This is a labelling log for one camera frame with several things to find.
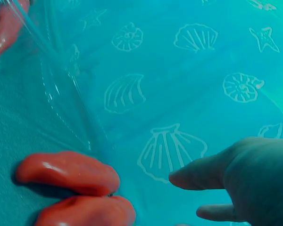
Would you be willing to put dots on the person's right hand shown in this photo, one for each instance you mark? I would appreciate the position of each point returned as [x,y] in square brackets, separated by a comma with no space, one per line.
[259,183]

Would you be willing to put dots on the red glossy oblong piece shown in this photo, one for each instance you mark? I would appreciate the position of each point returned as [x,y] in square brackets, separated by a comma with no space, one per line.
[66,173]
[4,30]
[85,212]

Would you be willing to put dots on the clear plastic bag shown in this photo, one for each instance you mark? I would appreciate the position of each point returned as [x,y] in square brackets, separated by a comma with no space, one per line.
[59,77]

